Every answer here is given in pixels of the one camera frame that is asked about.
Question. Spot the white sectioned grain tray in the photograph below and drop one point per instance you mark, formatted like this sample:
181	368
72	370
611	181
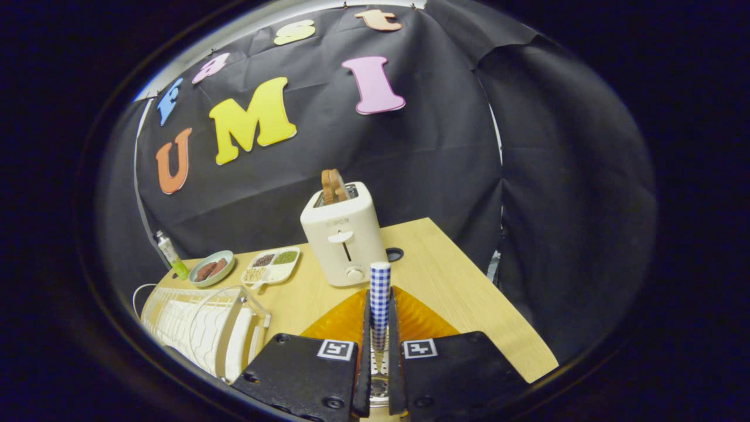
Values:
275	272

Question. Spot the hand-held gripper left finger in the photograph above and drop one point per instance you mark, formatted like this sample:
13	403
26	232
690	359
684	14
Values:
299	375

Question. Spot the clear cutlery basket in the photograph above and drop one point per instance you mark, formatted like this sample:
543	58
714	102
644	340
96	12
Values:
379	387

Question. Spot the green drink bottle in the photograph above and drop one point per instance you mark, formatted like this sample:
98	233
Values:
171	255

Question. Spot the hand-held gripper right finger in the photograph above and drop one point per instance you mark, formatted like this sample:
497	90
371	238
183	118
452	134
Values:
451	375

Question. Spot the toasted bread slice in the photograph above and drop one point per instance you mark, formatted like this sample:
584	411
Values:
333	186

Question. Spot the pale green plate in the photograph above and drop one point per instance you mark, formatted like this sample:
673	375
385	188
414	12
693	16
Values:
225	258

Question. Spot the white toaster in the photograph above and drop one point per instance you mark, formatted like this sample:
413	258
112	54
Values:
328	246

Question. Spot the brown meat piece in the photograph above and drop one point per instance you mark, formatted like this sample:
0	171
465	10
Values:
205	272
218	266

